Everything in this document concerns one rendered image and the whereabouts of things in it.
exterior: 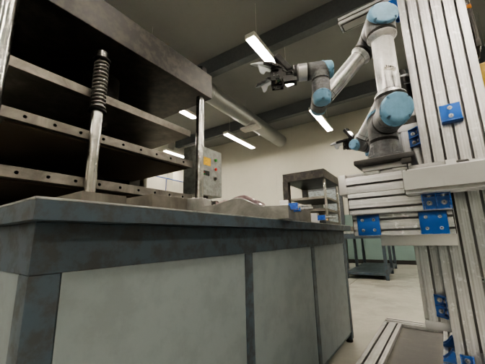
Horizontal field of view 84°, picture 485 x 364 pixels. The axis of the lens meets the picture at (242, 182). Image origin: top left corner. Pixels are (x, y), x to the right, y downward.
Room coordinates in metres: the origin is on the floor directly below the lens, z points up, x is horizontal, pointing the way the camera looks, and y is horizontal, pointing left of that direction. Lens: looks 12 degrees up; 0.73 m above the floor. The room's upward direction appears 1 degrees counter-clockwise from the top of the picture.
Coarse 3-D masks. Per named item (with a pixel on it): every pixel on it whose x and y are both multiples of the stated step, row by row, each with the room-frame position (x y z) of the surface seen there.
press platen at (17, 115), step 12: (12, 108) 1.04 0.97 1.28; (0, 120) 1.06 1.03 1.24; (12, 120) 1.06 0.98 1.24; (24, 120) 1.08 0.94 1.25; (36, 120) 1.12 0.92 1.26; (48, 120) 1.15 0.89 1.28; (60, 132) 1.20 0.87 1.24; (72, 132) 1.24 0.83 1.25; (84, 132) 1.28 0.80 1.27; (108, 144) 1.39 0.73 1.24; (120, 144) 1.44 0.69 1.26; (132, 144) 1.50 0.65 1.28; (144, 156) 1.61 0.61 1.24; (156, 156) 1.64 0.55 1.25; (168, 156) 1.72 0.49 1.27
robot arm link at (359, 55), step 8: (360, 40) 1.09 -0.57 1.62; (360, 48) 1.09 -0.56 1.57; (368, 48) 1.09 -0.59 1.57; (352, 56) 1.11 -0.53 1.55; (360, 56) 1.10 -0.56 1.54; (368, 56) 1.10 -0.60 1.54; (344, 64) 1.12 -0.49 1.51; (352, 64) 1.11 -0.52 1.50; (360, 64) 1.12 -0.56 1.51; (336, 72) 1.13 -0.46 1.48; (344, 72) 1.11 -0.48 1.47; (352, 72) 1.12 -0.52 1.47; (336, 80) 1.12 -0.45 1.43; (344, 80) 1.12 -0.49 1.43; (336, 88) 1.13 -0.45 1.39; (312, 104) 1.14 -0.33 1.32; (328, 104) 1.16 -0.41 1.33; (312, 112) 1.21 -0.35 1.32; (320, 112) 1.17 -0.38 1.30
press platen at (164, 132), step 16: (16, 64) 1.06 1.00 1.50; (32, 64) 1.10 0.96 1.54; (16, 80) 1.15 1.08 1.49; (32, 80) 1.16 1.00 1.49; (48, 80) 1.16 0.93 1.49; (64, 80) 1.21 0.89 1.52; (16, 96) 1.30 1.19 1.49; (32, 96) 1.30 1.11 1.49; (48, 96) 1.30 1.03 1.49; (64, 96) 1.31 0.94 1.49; (80, 96) 1.31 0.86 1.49; (32, 112) 1.48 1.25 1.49; (48, 112) 1.48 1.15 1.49; (64, 112) 1.49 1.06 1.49; (80, 112) 1.49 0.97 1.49; (112, 112) 1.50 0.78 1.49; (128, 112) 1.51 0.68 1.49; (144, 112) 1.60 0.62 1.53; (112, 128) 1.73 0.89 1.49; (128, 128) 1.74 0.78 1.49; (144, 128) 1.75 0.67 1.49; (160, 128) 1.75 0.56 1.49; (176, 128) 1.81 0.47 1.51; (144, 144) 2.08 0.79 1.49; (160, 144) 2.09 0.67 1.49
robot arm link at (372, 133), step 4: (372, 112) 1.10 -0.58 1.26; (368, 116) 1.12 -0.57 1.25; (372, 116) 1.10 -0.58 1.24; (368, 120) 1.13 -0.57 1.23; (368, 124) 1.13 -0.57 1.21; (372, 124) 1.08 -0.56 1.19; (368, 128) 1.14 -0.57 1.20; (372, 128) 1.09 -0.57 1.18; (368, 132) 1.14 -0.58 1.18; (372, 132) 1.11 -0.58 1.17; (376, 132) 1.09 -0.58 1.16; (380, 132) 1.07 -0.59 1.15; (396, 132) 1.08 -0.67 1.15; (372, 136) 1.11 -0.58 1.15; (376, 136) 1.10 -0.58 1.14; (380, 136) 1.09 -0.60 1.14
